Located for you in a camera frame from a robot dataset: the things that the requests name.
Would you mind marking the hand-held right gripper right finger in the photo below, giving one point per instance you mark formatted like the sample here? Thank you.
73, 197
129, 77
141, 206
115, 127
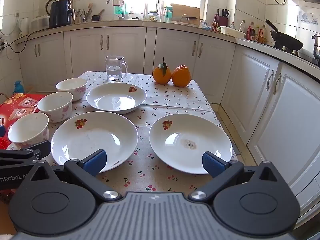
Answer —
212, 165

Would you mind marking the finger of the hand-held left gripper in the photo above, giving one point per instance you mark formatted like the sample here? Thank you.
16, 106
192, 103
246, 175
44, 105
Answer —
30, 152

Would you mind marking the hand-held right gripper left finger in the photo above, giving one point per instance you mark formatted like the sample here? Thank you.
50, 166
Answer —
95, 163

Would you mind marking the white pink floral bowl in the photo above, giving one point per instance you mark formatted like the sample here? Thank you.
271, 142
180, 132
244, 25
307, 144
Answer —
56, 107
27, 130
72, 87

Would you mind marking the white floral plate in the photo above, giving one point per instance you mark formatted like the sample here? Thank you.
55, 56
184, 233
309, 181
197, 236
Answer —
87, 140
115, 97
185, 140

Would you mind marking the red printed box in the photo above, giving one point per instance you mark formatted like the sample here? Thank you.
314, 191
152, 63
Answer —
15, 105

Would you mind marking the cherry print tablecloth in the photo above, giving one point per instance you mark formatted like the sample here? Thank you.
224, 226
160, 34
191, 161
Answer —
150, 160

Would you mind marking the teal plastic item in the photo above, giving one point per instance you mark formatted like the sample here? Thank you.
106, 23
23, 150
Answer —
18, 87

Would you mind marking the white kitchen cabinets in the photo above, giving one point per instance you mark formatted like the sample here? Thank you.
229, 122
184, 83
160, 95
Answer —
260, 92

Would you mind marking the bumpy orange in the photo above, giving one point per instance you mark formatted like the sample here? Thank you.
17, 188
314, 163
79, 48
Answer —
181, 76

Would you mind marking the glass mug with water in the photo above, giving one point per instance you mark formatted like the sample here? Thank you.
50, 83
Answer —
113, 70

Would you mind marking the orange with leaf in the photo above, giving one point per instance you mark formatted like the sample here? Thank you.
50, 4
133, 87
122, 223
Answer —
161, 76

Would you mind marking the white jug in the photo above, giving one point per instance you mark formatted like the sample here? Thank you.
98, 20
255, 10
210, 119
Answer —
24, 26

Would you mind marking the white kitchen appliance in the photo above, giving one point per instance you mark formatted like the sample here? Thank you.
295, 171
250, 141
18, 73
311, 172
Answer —
40, 22

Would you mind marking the white rectangular container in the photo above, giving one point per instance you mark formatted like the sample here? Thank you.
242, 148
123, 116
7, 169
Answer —
232, 32

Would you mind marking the red seasoning bottle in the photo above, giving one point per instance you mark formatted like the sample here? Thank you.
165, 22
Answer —
250, 33

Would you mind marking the yellow oil bottle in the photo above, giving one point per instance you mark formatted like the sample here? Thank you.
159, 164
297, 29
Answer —
262, 35

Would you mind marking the dark sauce bottle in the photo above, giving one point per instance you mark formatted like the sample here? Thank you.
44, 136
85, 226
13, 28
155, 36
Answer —
215, 25

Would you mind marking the clear bottle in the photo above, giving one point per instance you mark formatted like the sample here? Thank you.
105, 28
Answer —
242, 26
232, 25

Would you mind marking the black air fryer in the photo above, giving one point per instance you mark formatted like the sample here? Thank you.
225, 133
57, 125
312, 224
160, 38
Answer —
60, 13

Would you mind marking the beige kitchen countertop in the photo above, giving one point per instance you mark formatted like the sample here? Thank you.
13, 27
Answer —
125, 23

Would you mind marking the gas stove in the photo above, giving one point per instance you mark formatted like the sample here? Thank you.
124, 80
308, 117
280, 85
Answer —
307, 56

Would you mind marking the red knife block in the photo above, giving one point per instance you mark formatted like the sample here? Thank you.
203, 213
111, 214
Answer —
222, 20

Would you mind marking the black wok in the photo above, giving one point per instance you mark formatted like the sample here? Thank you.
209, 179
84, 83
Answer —
286, 40

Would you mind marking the utensil holder with utensils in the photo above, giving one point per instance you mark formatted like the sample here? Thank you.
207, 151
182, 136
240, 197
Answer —
82, 16

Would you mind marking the dark mortar with pestle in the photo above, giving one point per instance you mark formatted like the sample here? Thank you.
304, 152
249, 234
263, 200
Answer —
96, 17

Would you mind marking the kitchen knife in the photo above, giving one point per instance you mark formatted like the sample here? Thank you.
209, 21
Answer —
186, 18

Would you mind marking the wooden cutting board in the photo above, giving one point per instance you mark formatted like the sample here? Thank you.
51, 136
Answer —
185, 10

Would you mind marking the steel pot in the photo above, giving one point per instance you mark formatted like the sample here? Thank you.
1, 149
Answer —
317, 47

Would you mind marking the glass jar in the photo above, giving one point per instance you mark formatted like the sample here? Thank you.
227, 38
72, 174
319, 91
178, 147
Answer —
153, 17

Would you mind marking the teal lidded container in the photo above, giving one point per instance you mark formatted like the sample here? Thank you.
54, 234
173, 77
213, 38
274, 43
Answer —
169, 12

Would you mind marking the metal faucet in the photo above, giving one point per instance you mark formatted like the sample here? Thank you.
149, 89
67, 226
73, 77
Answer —
120, 3

